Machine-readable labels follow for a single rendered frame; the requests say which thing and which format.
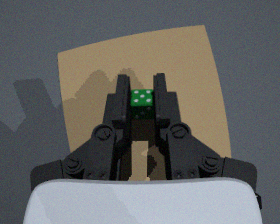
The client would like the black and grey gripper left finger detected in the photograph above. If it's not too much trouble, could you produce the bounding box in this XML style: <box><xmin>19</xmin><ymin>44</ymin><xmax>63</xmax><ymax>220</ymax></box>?
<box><xmin>30</xmin><ymin>74</ymin><xmax>132</xmax><ymax>193</ymax></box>

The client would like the black die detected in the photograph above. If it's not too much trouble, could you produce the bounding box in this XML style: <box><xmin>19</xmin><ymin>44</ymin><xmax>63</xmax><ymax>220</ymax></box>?
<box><xmin>255</xmin><ymin>193</ymin><xmax>262</xmax><ymax>210</ymax></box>

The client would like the green die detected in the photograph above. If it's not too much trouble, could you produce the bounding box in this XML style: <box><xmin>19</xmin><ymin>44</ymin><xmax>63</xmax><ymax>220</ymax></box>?
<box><xmin>131</xmin><ymin>89</ymin><xmax>154</xmax><ymax>120</ymax></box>

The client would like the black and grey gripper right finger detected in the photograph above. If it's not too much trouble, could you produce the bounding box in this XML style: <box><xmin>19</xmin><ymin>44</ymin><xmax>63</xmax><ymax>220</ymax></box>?
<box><xmin>153</xmin><ymin>73</ymin><xmax>257</xmax><ymax>193</ymax></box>

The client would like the tan flat mat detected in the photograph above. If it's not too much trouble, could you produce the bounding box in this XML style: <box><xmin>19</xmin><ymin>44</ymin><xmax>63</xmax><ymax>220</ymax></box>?
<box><xmin>57</xmin><ymin>25</ymin><xmax>231</xmax><ymax>181</ymax></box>

